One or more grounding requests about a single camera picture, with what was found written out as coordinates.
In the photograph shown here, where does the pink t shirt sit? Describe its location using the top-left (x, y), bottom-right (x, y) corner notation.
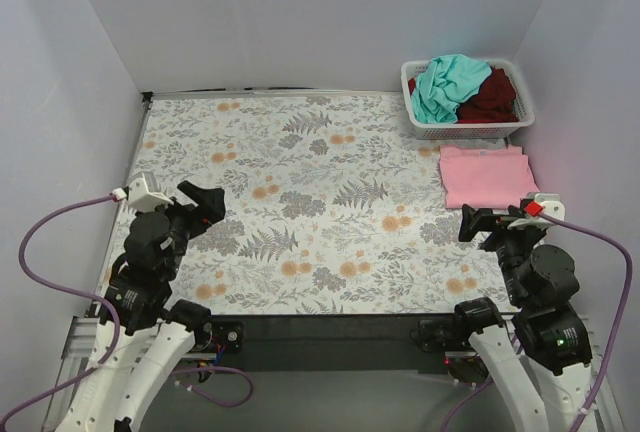
top-left (439, 146), bottom-right (540, 210)

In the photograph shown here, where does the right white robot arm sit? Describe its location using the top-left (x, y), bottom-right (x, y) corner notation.
top-left (452, 193), bottom-right (598, 431)

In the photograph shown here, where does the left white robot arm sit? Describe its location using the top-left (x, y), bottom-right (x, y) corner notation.
top-left (57, 179), bottom-right (226, 431)

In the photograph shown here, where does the white plastic basket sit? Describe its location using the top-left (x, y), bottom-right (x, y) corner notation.
top-left (400, 57), bottom-right (535, 140)

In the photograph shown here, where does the floral table mat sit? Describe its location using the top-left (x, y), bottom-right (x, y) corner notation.
top-left (133, 94), bottom-right (510, 315)

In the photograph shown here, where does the dark red t shirt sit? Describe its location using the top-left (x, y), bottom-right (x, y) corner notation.
top-left (409, 67), bottom-right (518, 124)

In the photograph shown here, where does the teal t shirt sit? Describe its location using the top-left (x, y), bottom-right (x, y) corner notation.
top-left (411, 54), bottom-right (491, 125)

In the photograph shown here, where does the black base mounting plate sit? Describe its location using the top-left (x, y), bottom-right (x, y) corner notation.
top-left (187, 313), bottom-right (488, 385)

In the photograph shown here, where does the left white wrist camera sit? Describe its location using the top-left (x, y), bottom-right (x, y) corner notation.
top-left (110, 171), bottom-right (173, 213)

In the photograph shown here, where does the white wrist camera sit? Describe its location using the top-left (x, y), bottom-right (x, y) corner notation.
top-left (110, 171), bottom-right (173, 213)
top-left (507, 192), bottom-right (566, 230)

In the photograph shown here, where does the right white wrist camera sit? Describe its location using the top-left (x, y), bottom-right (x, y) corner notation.
top-left (507, 192), bottom-right (566, 230)

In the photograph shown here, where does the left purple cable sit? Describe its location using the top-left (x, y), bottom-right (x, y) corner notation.
top-left (0, 191), bottom-right (255, 432)

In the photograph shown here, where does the aluminium frame rail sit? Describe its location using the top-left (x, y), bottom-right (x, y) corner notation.
top-left (41, 317), bottom-right (98, 431)

